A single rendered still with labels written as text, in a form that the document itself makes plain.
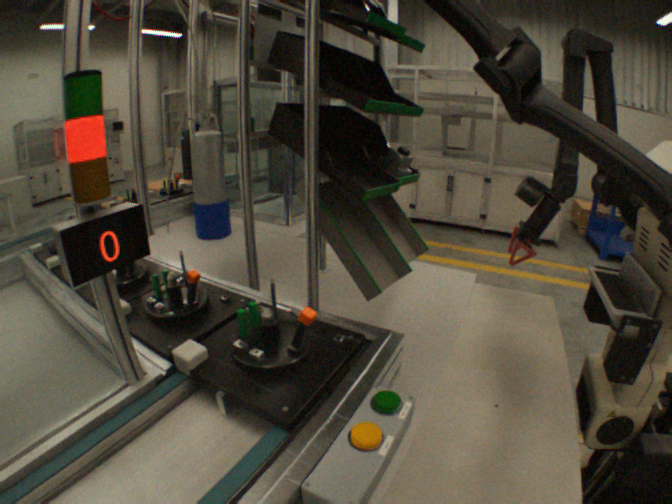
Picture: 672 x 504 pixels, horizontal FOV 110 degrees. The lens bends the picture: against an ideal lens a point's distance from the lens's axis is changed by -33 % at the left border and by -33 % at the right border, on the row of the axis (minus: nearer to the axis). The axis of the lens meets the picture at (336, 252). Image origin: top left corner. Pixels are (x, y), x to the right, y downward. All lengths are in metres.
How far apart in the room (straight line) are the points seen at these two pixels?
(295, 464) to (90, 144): 0.45
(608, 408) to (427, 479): 0.51
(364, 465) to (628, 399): 0.66
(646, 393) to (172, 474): 0.93
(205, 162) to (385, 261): 0.87
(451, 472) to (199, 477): 0.37
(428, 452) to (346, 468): 0.19
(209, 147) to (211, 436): 1.10
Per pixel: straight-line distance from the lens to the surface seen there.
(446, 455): 0.60
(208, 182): 1.42
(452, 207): 4.59
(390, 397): 0.51
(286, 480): 0.44
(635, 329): 0.77
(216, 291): 0.80
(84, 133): 0.44
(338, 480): 0.44
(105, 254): 0.46
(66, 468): 0.56
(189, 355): 0.58
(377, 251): 0.79
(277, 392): 0.52
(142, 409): 0.58
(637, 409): 0.96
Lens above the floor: 1.33
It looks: 22 degrees down
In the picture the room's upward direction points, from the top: 1 degrees clockwise
